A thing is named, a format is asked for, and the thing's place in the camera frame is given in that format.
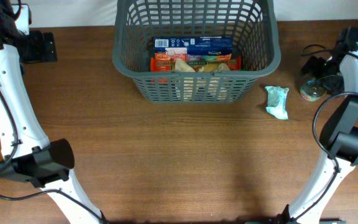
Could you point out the small tin can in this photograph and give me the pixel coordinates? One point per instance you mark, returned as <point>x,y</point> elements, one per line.
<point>311,90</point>

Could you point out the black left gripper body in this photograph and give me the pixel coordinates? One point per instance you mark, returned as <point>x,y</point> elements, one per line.
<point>32,46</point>

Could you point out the dark blue cardboard box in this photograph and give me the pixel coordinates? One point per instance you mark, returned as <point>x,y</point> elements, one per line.
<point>195,48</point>

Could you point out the grey plastic mesh basket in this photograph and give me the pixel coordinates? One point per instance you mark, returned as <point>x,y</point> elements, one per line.
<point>251,24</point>

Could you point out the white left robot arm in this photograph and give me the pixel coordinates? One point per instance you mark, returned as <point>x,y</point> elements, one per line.
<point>28,155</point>

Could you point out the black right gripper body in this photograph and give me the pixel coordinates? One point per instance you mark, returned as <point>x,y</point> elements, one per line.
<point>330,76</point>

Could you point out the beige food pouch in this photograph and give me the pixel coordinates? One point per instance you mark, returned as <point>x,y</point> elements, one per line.
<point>202,86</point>

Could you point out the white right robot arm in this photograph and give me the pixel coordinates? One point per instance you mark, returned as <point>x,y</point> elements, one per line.
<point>338,138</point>

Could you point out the San Remo spaghetti packet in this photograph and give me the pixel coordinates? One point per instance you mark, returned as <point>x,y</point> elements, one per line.
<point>179,65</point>

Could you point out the light green packet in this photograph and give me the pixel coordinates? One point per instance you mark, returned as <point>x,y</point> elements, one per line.
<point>276,101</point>

